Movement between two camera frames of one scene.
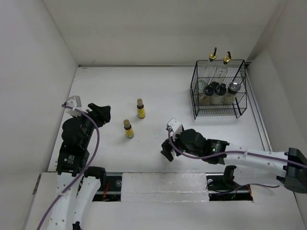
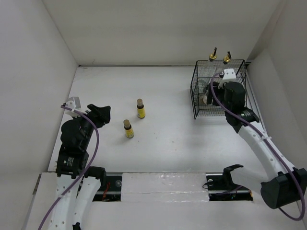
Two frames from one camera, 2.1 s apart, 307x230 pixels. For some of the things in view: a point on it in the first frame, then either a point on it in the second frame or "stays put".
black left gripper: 100,114 stays put
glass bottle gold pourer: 214,56 stays put
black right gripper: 166,150 -> 223,88
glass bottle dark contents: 227,59 stays put
